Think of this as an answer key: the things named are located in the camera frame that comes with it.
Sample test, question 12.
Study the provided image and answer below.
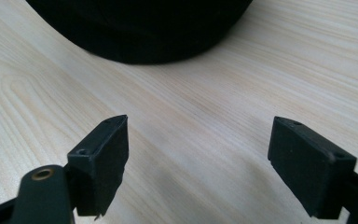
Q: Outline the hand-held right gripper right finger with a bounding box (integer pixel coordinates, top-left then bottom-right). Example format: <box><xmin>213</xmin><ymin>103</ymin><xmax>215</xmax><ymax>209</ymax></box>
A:
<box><xmin>267</xmin><ymin>116</ymin><xmax>358</xmax><ymax>220</ymax></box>

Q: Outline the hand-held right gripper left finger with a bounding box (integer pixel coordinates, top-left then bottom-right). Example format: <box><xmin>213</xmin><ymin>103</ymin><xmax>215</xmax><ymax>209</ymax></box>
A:
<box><xmin>66</xmin><ymin>114</ymin><xmax>130</xmax><ymax>221</ymax></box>

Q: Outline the black round fabric object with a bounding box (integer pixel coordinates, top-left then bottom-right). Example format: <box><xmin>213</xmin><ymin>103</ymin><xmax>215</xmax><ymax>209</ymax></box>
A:
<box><xmin>25</xmin><ymin>0</ymin><xmax>255</xmax><ymax>65</ymax></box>

